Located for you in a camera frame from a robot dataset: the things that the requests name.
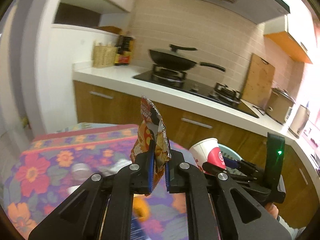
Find red white paper cup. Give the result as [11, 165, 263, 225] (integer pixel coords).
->
[189, 138, 226, 173]

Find red snack wrapper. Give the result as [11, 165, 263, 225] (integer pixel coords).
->
[130, 96, 171, 191]

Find light blue perforated trash basket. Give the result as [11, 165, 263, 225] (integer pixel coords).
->
[218, 144, 242, 161]

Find white kitchen countertop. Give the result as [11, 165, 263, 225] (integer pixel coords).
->
[72, 61, 319, 173]

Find person's right hand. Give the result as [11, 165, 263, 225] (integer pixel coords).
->
[264, 203, 279, 219]

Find orange fruit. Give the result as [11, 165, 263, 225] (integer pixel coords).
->
[132, 196, 150, 222]

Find black glass gas stove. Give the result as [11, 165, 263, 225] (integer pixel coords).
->
[133, 64, 258, 118]

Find floral purple tablecloth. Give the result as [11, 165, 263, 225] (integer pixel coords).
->
[2, 124, 188, 239]

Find cream electric kettle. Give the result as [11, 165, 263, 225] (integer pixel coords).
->
[289, 105, 310, 138]

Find beige rice cooker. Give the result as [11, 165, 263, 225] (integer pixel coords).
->
[265, 88, 295, 125]

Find wooden cutting board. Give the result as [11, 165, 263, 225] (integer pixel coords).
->
[242, 54, 276, 109]

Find black frying pan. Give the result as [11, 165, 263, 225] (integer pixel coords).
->
[149, 44, 226, 72]

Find red label sauce bottle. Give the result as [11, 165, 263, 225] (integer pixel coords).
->
[123, 32, 135, 65]

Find orange upper cabinet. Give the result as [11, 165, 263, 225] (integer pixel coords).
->
[264, 14, 312, 64]

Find dark soy sauce bottle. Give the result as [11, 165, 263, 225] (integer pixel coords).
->
[114, 33, 126, 66]

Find woven utensil basket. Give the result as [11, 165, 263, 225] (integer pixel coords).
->
[92, 43, 118, 68]

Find black camera mount with screen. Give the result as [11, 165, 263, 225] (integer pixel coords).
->
[263, 133, 285, 192]

